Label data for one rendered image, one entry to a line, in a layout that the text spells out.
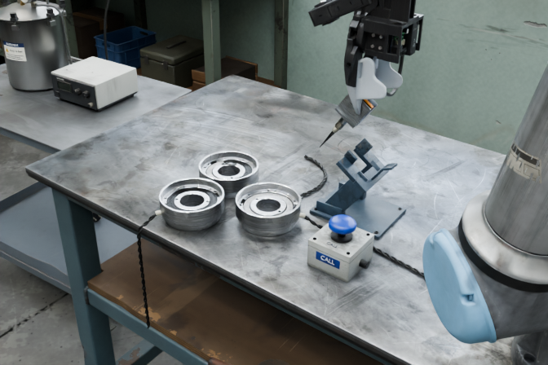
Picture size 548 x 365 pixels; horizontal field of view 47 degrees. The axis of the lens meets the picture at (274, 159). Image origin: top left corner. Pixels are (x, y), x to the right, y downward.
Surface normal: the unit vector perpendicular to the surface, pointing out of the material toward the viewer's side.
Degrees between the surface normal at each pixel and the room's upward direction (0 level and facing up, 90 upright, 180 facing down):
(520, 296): 104
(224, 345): 0
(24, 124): 0
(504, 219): 94
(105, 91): 90
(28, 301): 0
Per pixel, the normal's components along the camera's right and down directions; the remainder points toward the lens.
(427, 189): 0.01, -0.88
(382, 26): -0.59, 0.39
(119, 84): 0.84, 0.27
